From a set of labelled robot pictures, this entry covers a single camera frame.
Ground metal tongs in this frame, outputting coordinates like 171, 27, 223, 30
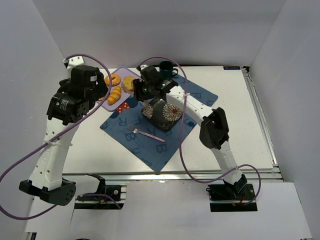
121, 82, 149, 108

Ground long bread roll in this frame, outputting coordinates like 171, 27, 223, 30
107, 86, 122, 105

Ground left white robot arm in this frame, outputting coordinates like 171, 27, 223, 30
19, 65, 108, 206

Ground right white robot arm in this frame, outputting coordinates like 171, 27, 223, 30
133, 66, 247, 200

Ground dark green mug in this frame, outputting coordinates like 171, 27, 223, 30
159, 60, 179, 79

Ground toast slice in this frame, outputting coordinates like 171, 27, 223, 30
123, 76, 135, 92

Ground lavender tray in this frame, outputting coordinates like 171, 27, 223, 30
96, 65, 146, 112

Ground black floral square plate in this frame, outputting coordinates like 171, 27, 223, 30
141, 98, 183, 132

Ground glazed bagel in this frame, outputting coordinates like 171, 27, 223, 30
104, 73, 121, 86

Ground blue letter placemat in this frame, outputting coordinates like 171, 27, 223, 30
99, 73, 219, 173

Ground right table label sticker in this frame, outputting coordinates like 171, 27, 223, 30
223, 65, 241, 71

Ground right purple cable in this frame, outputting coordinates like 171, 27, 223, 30
136, 56, 262, 207

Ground purple cable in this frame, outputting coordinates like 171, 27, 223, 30
136, 56, 262, 207
0, 53, 112, 221

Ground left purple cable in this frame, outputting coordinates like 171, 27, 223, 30
0, 53, 112, 221

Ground pink handled fork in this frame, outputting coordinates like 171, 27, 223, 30
127, 125, 165, 143

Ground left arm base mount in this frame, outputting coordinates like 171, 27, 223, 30
71, 173, 126, 210

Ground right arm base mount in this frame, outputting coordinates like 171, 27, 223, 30
206, 184, 258, 213

